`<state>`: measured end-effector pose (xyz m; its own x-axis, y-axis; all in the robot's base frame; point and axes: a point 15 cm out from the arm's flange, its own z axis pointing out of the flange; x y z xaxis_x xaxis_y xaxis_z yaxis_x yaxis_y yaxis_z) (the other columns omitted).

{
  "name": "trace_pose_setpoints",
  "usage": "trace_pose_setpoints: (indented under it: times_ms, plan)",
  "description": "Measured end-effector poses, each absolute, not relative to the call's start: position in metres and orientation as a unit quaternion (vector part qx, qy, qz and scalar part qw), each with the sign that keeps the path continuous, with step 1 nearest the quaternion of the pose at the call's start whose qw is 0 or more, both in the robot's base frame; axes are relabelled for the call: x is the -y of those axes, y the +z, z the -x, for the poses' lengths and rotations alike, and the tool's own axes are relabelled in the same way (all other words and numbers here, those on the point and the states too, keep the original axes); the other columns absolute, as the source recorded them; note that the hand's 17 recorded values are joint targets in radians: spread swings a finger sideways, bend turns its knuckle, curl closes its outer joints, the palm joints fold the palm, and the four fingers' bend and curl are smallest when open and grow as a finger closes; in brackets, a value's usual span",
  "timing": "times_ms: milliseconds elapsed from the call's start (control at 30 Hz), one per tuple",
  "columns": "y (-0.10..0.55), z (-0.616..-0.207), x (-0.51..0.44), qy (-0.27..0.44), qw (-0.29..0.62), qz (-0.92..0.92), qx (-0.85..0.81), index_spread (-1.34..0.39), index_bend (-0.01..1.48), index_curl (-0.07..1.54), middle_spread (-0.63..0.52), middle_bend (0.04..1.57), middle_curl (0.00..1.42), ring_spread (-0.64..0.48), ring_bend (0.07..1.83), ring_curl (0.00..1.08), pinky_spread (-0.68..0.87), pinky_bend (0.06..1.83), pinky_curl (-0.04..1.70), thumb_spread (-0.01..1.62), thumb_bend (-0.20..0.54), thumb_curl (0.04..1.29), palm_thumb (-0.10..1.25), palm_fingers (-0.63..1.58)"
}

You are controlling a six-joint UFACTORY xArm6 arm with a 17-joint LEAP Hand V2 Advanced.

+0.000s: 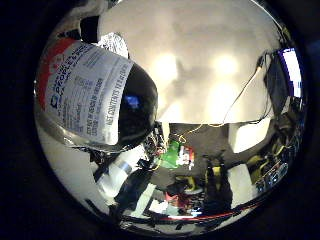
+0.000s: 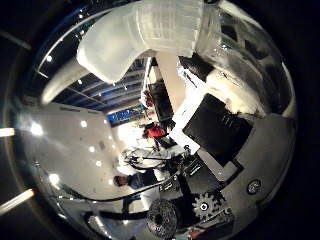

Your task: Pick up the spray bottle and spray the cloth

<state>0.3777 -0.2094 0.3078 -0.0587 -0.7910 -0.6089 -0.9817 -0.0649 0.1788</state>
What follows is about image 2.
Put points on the person in dark clothes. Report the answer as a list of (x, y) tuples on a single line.
[(133, 180)]

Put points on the spray bottle with white label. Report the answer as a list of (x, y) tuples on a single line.
[(140, 33)]

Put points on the red and white object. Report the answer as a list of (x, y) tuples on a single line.
[(155, 132)]

